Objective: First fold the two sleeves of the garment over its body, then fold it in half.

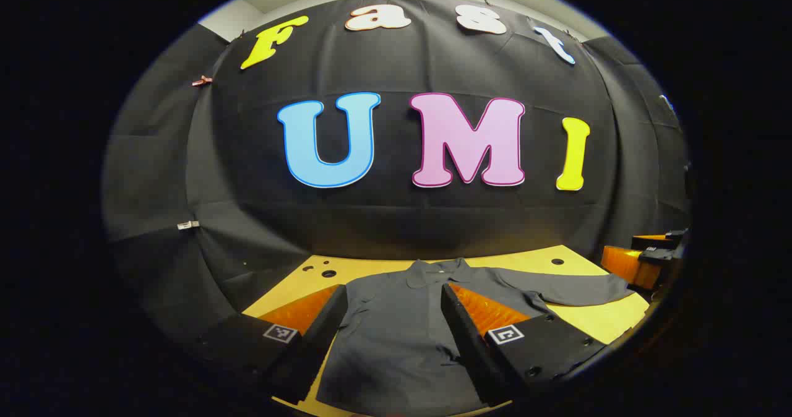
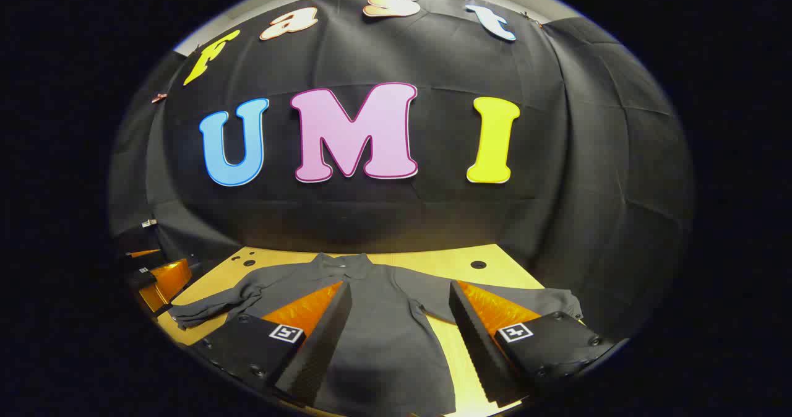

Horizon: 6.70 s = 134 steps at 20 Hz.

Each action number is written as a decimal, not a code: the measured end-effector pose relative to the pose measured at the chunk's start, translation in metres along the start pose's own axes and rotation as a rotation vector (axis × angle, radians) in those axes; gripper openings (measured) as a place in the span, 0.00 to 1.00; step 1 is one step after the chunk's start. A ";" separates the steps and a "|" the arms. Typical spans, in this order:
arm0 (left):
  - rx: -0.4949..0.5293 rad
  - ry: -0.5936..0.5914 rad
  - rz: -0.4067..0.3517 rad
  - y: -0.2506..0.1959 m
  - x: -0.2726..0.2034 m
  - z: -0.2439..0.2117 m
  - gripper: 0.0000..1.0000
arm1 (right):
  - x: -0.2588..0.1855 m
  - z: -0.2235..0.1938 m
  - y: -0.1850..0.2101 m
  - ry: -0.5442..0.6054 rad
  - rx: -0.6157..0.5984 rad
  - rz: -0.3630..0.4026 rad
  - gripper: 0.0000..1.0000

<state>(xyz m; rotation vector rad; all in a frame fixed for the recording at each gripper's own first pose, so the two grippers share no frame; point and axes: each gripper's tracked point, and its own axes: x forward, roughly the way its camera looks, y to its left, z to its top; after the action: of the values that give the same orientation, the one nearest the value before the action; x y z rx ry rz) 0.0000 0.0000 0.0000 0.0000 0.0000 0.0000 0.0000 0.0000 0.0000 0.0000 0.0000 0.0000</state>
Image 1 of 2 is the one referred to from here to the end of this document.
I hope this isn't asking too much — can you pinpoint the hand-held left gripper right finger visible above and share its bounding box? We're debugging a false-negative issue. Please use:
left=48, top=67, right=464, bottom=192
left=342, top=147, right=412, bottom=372
left=441, top=283, right=610, bottom=408

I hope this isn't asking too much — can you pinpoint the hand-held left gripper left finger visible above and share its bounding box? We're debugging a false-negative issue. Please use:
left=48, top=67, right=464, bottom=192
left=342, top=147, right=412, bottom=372
left=186, top=284, right=348, bottom=405

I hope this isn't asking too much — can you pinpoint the gray collared shirt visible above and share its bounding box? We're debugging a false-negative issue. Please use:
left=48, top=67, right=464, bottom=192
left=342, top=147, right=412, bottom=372
left=317, top=258, right=633, bottom=416

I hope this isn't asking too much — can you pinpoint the black backdrop cloth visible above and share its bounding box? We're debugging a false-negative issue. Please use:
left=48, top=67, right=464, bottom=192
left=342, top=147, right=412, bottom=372
left=102, top=0, right=692, bottom=343

